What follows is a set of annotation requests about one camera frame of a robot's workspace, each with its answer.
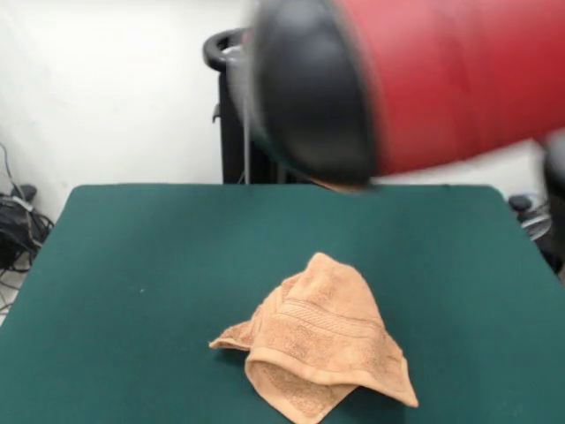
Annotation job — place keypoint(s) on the orange terry towel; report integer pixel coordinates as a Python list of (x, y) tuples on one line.
[(318, 335)]

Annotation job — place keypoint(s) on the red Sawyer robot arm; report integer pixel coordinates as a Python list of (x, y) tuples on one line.
[(419, 79)]

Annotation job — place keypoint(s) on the dark green tablecloth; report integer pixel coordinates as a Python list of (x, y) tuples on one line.
[(154, 265)]

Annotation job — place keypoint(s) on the black floor object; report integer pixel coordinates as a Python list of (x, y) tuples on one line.
[(554, 256)]

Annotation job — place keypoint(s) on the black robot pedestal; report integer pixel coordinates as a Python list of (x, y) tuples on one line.
[(229, 132)]

